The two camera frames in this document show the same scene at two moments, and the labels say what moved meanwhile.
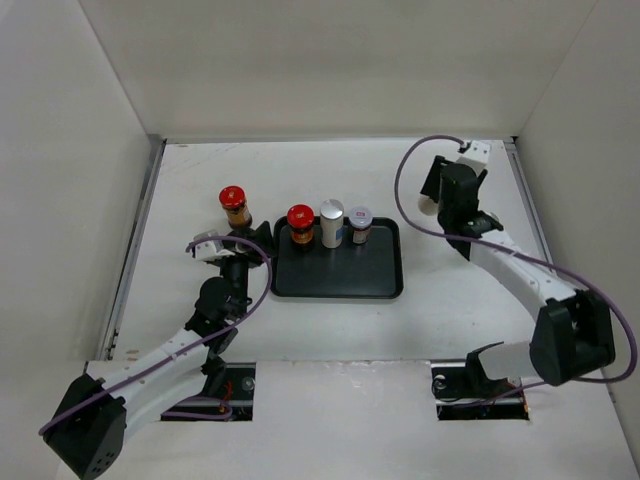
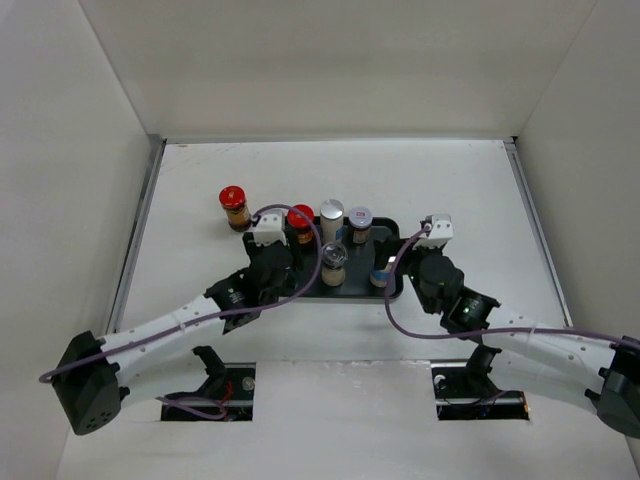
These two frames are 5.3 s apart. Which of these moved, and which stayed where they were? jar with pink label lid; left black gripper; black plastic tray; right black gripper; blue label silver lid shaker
Moved: right black gripper; left black gripper; blue label silver lid shaker
Stayed: jar with pink label lid; black plastic tray
